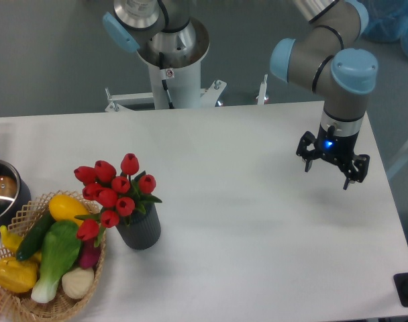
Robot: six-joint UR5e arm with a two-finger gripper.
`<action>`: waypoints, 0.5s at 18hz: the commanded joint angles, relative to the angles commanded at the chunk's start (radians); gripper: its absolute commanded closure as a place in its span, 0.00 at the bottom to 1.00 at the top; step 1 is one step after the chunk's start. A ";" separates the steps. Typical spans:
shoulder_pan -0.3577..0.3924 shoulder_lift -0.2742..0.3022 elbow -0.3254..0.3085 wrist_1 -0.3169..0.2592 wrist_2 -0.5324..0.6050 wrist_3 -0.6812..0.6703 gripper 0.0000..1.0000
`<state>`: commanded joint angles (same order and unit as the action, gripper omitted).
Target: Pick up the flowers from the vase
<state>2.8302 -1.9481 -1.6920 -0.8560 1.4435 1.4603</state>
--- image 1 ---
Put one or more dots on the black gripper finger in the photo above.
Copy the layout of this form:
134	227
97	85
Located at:
356	169
307	151

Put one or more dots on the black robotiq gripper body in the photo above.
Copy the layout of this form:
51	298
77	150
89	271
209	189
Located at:
335	149

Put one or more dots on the red tulip bouquet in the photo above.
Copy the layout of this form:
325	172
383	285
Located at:
118	194

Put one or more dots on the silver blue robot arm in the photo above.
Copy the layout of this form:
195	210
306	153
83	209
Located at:
326	63

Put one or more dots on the dark grey ribbed vase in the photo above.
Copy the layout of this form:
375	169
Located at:
142	230

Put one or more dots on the black device at table edge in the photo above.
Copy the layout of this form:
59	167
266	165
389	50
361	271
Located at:
401	283

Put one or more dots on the blue plastic bag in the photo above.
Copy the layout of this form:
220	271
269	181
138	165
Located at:
388	22

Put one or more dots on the purple radish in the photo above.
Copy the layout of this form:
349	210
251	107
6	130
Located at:
89	255

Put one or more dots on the yellow squash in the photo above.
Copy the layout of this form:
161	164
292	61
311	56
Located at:
65	207

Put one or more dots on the green bok choy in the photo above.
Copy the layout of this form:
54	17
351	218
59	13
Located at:
60	249

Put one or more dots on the white garlic bulb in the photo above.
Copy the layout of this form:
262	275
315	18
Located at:
77	282

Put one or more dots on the green cucumber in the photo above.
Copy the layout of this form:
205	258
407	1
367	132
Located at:
40	228

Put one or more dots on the yellow banana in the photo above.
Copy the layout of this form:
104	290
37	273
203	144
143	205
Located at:
10	239

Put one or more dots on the yellow bell pepper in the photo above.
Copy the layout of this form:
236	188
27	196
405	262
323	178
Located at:
17	276

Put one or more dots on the woven wicker basket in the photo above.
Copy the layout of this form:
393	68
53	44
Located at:
20	306

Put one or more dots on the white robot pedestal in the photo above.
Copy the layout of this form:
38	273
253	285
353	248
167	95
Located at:
172	44

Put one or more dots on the blue handled saucepan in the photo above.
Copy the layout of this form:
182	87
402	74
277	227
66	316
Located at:
14	192

